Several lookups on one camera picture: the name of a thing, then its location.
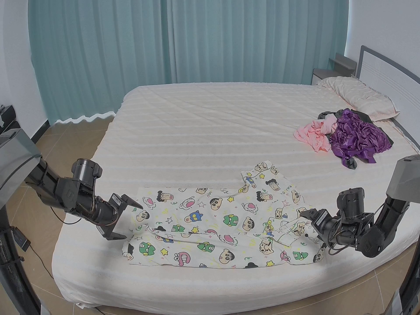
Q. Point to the cream pillow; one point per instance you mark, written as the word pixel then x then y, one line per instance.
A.
pixel 357 95

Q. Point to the white printed pyjama top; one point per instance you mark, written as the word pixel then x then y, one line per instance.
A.
pixel 213 235

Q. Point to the grey bedside table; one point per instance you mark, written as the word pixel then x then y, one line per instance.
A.
pixel 323 74

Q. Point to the dark grey garment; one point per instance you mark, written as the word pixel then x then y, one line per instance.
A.
pixel 326 114

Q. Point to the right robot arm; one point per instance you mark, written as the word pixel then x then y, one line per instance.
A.
pixel 387 221

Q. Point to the blue-green curtain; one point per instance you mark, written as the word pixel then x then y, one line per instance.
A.
pixel 98 51
pixel 259 31

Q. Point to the bed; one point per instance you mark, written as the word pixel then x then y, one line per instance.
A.
pixel 213 126

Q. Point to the dark grey chest of drawers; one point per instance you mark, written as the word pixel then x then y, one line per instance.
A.
pixel 9 116

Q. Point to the pink garment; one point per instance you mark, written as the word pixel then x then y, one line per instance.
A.
pixel 311 136

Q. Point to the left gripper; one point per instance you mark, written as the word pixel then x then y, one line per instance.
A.
pixel 101 212

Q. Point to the black power adapter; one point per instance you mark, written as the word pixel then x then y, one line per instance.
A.
pixel 21 240

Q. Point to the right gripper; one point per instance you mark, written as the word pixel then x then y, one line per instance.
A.
pixel 328 228

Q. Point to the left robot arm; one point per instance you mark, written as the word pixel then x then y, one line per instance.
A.
pixel 59 192

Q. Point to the purple garment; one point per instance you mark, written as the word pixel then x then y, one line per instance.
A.
pixel 357 136

